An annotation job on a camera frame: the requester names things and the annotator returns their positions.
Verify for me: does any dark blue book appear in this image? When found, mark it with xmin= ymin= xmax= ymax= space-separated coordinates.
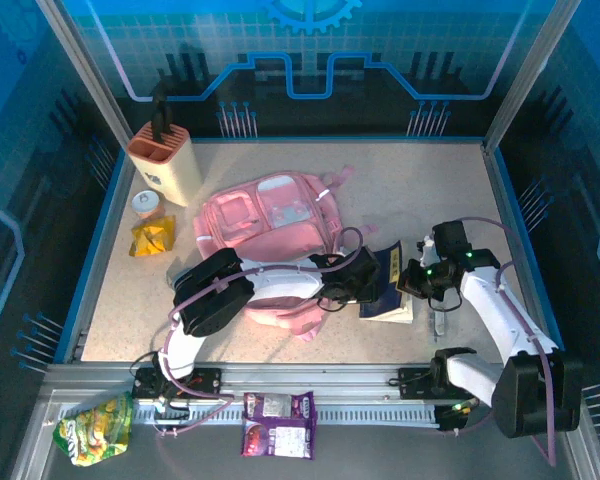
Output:
xmin=358 ymin=239 xmax=415 ymax=325

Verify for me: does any small white silver item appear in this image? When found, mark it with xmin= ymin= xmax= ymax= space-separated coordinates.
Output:
xmin=428 ymin=305 xmax=447 ymax=344

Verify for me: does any pink student backpack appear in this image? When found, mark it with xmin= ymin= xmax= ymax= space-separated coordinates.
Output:
xmin=193 ymin=163 xmax=381 ymax=344

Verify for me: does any yellow snack bag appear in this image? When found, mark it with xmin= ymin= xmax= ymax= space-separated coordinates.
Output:
xmin=128 ymin=215 xmax=177 ymax=258

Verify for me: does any green snack bag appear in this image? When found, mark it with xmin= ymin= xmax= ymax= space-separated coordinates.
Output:
xmin=52 ymin=392 xmax=134 ymax=467

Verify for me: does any aluminium front beam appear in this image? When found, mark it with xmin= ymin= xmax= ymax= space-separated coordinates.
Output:
xmin=44 ymin=362 xmax=579 ymax=401

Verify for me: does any small black controller box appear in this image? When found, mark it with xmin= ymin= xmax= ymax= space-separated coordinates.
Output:
xmin=435 ymin=399 xmax=475 ymax=434

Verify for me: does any purple snack packet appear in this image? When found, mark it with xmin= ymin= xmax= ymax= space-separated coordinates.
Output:
xmin=240 ymin=391 xmax=317 ymax=460

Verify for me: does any beige knife block orange top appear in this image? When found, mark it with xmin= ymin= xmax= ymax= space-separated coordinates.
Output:
xmin=126 ymin=123 xmax=205 ymax=209

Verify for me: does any small can white lid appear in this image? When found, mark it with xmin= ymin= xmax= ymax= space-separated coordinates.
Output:
xmin=131 ymin=190 xmax=167 ymax=221

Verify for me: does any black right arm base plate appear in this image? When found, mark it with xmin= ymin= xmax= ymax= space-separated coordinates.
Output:
xmin=397 ymin=367 xmax=490 ymax=400

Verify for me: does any slotted grey cable duct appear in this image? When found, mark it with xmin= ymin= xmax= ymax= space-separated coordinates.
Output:
xmin=132 ymin=398 xmax=441 ymax=427

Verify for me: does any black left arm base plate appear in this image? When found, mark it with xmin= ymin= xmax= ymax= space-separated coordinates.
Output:
xmin=131 ymin=367 xmax=223 ymax=400

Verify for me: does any aluminium frame post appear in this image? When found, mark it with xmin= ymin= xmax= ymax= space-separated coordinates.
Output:
xmin=482 ymin=0 xmax=585 ymax=154
xmin=35 ymin=0 xmax=134 ymax=146

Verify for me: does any black knife handle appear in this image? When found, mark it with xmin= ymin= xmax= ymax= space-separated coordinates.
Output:
xmin=150 ymin=94 xmax=175 ymax=144

